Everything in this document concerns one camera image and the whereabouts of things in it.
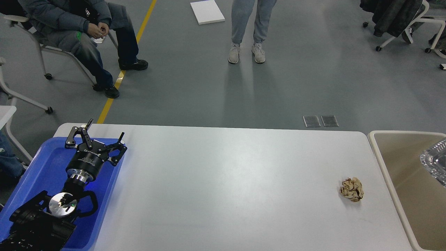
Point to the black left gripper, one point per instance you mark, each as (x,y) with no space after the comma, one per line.
(91,158)

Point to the aluminium foil tray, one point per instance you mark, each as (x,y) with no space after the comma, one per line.
(434,160)

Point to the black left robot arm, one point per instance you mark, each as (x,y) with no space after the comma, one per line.
(61,200)

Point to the blue plastic tray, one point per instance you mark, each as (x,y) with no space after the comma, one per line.
(47,172)

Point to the white chair at left edge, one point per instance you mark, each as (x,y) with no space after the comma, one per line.
(13,94)

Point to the person in jeans left edge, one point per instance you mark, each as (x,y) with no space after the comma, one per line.
(10,165)

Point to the white table at left edge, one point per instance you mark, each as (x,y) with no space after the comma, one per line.
(6,114)

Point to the seated person grey jacket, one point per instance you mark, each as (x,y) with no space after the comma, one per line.
(72,26)

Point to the white chair under person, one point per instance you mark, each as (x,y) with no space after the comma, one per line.
(14,21)

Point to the white flat board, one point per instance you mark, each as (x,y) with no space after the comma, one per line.
(207,12)

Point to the left floor metal plate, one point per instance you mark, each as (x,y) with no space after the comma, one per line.
(311,121)

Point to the floor metal plate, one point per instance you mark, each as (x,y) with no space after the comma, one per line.
(311,121)
(329,121)

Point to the right floor metal plate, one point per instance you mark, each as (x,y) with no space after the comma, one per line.
(329,121)

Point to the crumpled brown paper ball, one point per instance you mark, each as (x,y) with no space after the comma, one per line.
(352,189)

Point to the dark coat on chair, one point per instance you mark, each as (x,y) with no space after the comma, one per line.
(391,16)

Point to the beige plastic bin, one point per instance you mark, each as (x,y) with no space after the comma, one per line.
(418,197)

